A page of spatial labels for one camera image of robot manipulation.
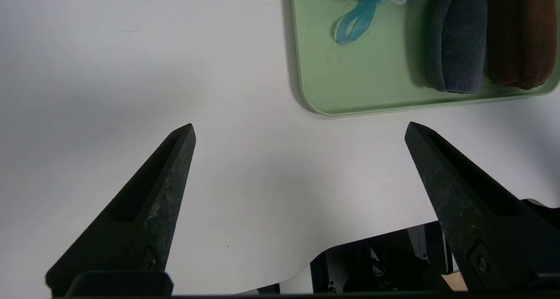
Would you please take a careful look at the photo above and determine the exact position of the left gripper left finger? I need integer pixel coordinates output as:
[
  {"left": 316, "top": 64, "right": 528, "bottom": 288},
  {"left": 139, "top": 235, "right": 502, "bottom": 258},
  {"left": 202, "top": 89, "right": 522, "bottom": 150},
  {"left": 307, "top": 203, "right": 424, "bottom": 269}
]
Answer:
[{"left": 45, "top": 123, "right": 196, "bottom": 297}]

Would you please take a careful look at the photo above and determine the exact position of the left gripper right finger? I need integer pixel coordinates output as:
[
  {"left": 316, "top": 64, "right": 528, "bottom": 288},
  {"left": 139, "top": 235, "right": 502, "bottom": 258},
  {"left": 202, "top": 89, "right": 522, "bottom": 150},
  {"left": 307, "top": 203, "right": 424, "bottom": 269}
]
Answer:
[{"left": 404, "top": 122, "right": 560, "bottom": 291}]

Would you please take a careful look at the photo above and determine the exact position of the grey towel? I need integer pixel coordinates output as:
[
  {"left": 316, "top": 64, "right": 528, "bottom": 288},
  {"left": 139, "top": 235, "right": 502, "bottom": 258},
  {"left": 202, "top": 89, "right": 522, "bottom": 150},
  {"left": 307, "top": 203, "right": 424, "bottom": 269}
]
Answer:
[{"left": 425, "top": 0, "right": 488, "bottom": 94}]

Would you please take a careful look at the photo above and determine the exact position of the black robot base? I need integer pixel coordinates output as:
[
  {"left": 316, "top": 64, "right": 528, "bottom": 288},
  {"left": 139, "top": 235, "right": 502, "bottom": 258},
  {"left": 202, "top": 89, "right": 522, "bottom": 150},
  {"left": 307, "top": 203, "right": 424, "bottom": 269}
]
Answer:
[{"left": 310, "top": 220, "right": 460, "bottom": 296}]

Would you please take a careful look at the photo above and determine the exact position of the light green plastic tray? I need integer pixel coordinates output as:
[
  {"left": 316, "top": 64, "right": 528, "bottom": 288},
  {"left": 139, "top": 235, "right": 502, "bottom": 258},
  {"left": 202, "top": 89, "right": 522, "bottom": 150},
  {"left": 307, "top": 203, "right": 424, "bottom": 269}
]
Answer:
[{"left": 289, "top": 0, "right": 560, "bottom": 117}]

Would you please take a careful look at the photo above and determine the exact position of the brown rolled towel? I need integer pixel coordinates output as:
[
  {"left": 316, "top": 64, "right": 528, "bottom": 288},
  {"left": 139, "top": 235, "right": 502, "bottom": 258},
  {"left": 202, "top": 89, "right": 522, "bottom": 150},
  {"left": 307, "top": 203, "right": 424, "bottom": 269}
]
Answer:
[{"left": 486, "top": 0, "right": 558, "bottom": 91}]

